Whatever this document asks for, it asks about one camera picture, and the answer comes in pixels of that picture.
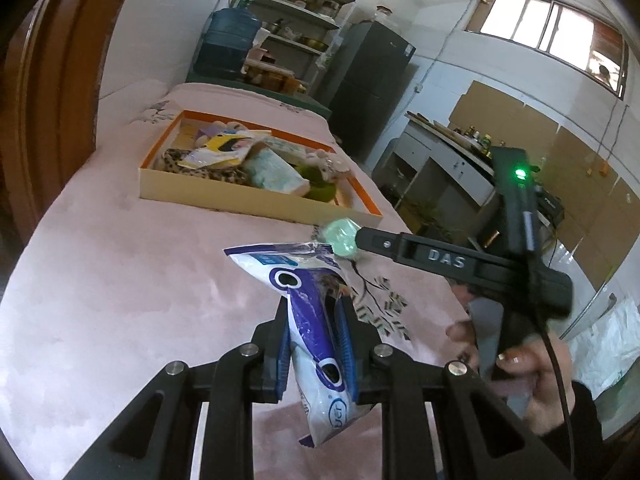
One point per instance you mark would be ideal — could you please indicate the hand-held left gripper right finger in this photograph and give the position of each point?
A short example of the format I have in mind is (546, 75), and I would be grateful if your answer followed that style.
(346, 345)

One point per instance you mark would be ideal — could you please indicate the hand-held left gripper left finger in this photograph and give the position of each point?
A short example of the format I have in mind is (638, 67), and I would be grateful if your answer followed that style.
(282, 355)

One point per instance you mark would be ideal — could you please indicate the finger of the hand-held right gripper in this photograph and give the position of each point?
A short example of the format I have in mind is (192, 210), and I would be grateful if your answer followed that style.
(380, 242)

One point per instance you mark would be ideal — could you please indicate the mint green puff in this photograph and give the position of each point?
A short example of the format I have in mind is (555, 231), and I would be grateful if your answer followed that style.
(340, 237)

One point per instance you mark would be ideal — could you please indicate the purple white cartoon tissue pack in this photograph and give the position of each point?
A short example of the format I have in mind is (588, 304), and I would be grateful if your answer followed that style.
(310, 320)

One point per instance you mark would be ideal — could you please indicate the white plush with silver wrapper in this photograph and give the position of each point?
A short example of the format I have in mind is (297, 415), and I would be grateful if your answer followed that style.
(327, 162)

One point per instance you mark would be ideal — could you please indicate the green floral tissue pack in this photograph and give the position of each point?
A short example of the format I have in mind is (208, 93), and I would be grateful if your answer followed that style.
(272, 172)
(285, 147)

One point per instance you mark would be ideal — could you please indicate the orange rimmed cardboard box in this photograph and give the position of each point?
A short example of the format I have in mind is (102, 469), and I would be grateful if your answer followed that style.
(215, 200)

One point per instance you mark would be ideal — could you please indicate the leopard print scrunchie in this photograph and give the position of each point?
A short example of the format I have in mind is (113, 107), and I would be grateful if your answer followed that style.
(210, 174)

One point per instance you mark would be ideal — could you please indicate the yellow cartoon face tissue pack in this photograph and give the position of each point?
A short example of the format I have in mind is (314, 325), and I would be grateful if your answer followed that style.
(220, 152)

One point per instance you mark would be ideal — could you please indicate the white plush lamb toy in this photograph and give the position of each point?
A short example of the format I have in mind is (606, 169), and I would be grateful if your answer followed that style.
(230, 126)

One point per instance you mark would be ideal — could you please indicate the purple organza scrunchie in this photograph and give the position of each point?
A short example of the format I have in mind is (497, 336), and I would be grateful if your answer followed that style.
(205, 136)

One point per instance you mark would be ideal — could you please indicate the person's right forearm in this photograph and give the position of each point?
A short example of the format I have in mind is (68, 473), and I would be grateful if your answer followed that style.
(585, 430)

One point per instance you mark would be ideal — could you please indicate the person's right hand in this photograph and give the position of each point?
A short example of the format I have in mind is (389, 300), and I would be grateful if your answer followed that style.
(550, 380)

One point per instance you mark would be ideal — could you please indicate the white kitchen counter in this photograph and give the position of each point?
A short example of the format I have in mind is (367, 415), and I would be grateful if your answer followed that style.
(440, 170)

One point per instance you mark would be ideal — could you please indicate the white plastic bag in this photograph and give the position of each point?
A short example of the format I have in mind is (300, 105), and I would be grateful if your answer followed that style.
(615, 345)

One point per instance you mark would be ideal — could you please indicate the dark grey fridge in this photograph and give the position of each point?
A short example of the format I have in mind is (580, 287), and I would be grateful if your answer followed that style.
(370, 85)

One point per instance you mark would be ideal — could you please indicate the green low table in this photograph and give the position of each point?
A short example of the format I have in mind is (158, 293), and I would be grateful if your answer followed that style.
(240, 87)

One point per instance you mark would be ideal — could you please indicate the green metal shelf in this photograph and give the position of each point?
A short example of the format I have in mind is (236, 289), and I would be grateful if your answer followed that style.
(305, 20)

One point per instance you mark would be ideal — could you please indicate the blue water jug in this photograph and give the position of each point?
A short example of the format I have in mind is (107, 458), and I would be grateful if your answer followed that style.
(227, 40)

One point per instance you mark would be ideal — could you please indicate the window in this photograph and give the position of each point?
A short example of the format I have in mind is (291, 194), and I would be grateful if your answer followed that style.
(545, 25)

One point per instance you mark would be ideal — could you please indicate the cardboard sheet on wall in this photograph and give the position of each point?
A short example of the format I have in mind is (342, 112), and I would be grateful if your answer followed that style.
(575, 170)

